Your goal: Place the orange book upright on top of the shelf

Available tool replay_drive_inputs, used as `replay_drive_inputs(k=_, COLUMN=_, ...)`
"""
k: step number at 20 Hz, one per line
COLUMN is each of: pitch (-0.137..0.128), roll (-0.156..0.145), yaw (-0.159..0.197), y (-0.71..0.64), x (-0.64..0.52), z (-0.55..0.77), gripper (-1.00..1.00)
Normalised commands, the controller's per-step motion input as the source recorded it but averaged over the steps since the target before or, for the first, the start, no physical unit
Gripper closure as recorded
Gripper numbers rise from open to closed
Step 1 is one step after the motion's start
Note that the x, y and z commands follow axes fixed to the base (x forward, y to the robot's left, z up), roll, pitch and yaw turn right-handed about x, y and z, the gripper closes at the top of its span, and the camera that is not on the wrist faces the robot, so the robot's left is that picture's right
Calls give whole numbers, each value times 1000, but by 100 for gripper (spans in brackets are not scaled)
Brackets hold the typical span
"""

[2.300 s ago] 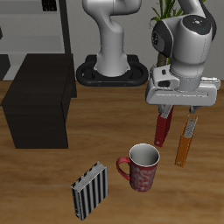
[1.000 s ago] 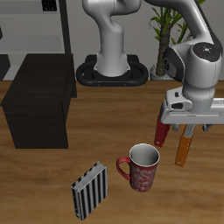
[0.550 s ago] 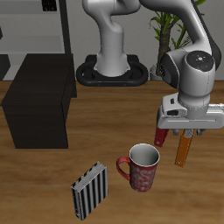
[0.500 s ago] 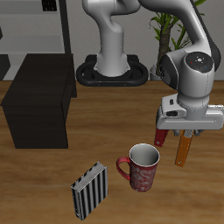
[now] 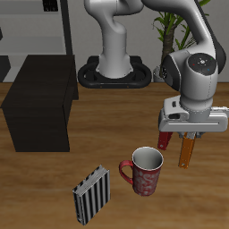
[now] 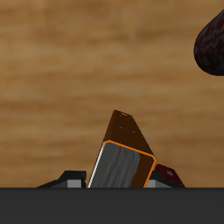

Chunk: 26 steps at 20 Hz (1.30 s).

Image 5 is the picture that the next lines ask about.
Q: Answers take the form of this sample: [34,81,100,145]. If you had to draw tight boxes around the black white striped book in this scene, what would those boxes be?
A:
[72,164,111,226]

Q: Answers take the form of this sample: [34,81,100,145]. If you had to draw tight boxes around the flat black base plate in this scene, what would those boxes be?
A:
[77,55,152,89]

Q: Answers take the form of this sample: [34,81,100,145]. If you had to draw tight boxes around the red patterned mug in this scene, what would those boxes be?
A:
[118,146,165,197]

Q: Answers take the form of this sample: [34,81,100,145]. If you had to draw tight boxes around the green pot plant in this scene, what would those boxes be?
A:
[152,0,213,83]

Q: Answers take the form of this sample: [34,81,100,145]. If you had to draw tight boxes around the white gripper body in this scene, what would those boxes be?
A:
[157,106,229,133]

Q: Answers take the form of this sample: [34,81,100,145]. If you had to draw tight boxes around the black items on shelf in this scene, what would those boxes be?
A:
[42,0,59,13]

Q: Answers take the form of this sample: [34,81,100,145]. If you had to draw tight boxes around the dark brown desk caddy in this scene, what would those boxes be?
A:
[0,54,80,153]

